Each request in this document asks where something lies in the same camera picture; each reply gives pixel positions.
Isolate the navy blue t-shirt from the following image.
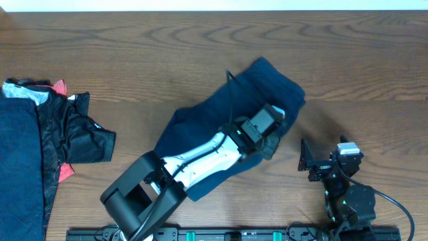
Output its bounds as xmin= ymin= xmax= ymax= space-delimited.
xmin=153 ymin=56 xmax=306 ymax=203

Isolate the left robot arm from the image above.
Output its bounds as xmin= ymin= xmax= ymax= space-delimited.
xmin=100 ymin=113 xmax=284 ymax=240

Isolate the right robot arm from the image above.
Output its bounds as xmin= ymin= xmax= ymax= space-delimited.
xmin=298 ymin=136 xmax=377 ymax=240

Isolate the black patterned garment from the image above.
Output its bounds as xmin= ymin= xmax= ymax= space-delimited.
xmin=4 ymin=79 xmax=116 ymax=236

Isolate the red garment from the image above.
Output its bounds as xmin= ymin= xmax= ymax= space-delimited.
xmin=35 ymin=79 xmax=68 ymax=96

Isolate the navy blue folded garment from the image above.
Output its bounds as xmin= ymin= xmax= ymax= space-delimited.
xmin=1 ymin=98 xmax=43 ymax=240

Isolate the white grey garment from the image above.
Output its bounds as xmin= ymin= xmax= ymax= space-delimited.
xmin=2 ymin=83 xmax=49 ymax=106

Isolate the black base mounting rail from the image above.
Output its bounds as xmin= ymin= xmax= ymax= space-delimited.
xmin=66 ymin=226 xmax=401 ymax=241

